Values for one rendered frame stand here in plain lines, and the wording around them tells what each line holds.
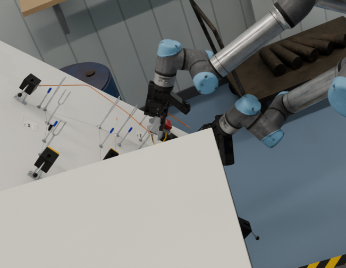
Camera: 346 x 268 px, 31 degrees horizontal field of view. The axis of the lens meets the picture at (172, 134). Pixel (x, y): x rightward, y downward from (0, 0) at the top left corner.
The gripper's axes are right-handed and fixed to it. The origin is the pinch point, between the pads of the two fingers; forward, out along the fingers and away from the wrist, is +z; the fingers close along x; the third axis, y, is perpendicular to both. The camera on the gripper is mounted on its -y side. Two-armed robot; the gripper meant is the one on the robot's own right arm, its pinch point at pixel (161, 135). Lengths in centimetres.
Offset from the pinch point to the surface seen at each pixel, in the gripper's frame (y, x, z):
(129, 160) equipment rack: 2, 108, -52
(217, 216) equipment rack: -13, 125, -55
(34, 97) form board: 43.7, 12.7, -12.3
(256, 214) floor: -58, -91, 87
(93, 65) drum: 50, -142, 37
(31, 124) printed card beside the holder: 40, 28, -11
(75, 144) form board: 26.3, 25.0, -4.2
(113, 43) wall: 47, -198, 43
